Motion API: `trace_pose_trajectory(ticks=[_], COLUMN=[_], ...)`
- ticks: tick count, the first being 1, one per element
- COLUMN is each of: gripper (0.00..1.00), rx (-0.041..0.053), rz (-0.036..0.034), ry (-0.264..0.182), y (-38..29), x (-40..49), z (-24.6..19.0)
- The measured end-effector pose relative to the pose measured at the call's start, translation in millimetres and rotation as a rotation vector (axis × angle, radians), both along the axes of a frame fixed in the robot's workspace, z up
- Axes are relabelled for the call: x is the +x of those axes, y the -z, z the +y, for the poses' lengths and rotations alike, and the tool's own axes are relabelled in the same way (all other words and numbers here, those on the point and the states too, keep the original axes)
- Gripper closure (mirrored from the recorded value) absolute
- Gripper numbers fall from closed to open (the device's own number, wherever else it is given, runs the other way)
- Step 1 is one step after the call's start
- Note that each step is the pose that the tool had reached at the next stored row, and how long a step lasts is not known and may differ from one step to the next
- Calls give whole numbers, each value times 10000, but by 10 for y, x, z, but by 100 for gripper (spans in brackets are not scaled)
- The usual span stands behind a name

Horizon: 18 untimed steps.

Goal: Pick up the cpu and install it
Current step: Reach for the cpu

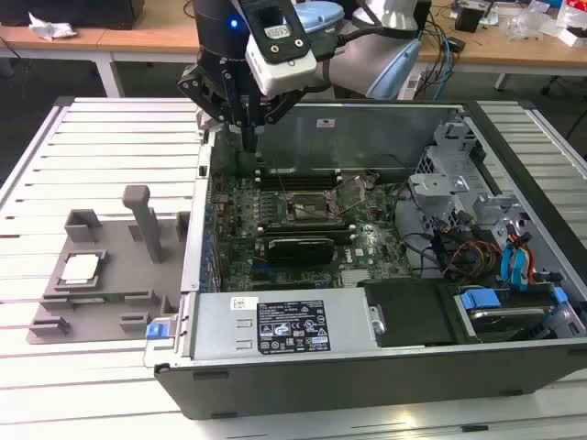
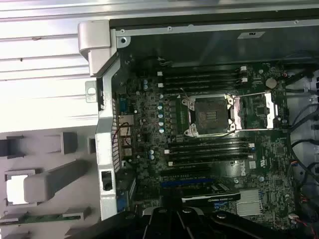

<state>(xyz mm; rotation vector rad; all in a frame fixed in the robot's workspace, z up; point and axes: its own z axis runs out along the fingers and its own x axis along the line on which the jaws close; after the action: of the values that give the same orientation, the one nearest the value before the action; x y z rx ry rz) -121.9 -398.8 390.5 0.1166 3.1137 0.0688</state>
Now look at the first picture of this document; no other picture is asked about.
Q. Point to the crumpled white paper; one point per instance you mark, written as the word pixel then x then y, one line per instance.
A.
pixel 50 27

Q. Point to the blue plastic latch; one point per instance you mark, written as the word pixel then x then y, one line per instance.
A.
pixel 158 331

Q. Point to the black plastic shroud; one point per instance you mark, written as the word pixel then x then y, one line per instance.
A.
pixel 413 311

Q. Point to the CPU socket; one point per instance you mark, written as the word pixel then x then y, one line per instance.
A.
pixel 308 201

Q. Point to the green RAM stick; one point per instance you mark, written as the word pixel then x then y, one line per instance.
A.
pixel 114 298

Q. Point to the black RAM slot bank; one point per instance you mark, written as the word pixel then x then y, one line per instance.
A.
pixel 339 231
pixel 312 182

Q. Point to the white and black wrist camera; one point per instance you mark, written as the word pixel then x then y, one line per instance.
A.
pixel 280 59

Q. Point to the silver CPU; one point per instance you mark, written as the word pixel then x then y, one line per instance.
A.
pixel 80 270

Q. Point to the small black device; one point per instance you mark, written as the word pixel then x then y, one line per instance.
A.
pixel 456 44

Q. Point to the black graphics card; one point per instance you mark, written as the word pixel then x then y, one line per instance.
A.
pixel 298 249

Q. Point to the silver power supply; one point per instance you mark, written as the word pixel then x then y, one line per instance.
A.
pixel 220 330

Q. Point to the white power strip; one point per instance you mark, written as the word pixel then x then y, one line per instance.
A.
pixel 411 88

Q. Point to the black tower box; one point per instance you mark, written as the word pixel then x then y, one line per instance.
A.
pixel 423 16

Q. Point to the black open PC case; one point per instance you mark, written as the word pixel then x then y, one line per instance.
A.
pixel 321 389

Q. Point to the green motherboard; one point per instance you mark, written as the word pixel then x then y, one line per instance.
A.
pixel 380 247

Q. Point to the wooden desk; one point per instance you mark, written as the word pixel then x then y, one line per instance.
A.
pixel 151 41

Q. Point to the large black box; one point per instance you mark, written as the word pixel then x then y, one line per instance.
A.
pixel 69 11

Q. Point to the silver metal drive cage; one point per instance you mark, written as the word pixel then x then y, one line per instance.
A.
pixel 440 183

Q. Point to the silver chipset heat sink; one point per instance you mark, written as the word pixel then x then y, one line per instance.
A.
pixel 357 278

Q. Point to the grey parts rack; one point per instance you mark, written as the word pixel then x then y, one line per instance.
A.
pixel 119 275

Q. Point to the clear plastic bags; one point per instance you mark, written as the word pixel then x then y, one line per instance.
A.
pixel 527 23

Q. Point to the hard disk in blue carrier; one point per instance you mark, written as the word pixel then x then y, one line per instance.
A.
pixel 479 300

